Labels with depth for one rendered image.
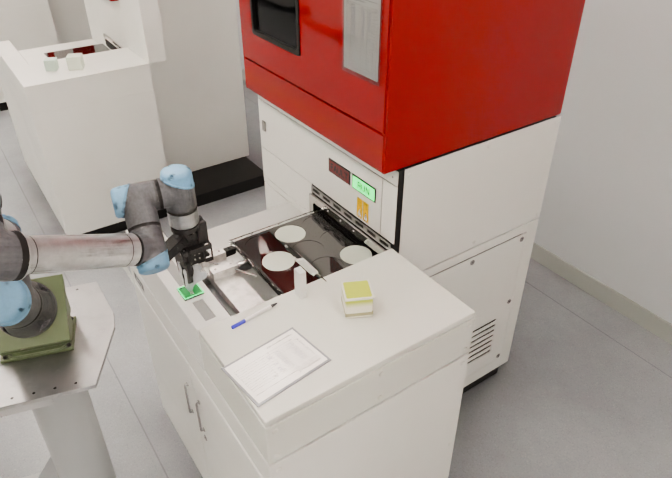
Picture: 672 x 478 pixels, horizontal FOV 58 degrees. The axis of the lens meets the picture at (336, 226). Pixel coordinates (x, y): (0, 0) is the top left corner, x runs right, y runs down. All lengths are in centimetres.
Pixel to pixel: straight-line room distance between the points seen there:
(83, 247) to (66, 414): 78
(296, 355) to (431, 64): 81
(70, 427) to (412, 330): 107
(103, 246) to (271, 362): 46
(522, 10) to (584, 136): 139
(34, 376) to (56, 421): 26
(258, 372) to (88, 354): 55
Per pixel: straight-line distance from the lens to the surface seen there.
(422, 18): 156
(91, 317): 192
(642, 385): 301
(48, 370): 180
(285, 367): 144
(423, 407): 173
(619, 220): 315
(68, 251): 131
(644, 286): 321
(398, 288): 166
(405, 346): 150
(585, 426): 275
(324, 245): 193
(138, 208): 147
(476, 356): 255
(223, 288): 182
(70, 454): 212
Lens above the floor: 201
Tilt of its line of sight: 33 degrees down
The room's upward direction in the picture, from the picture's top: straight up
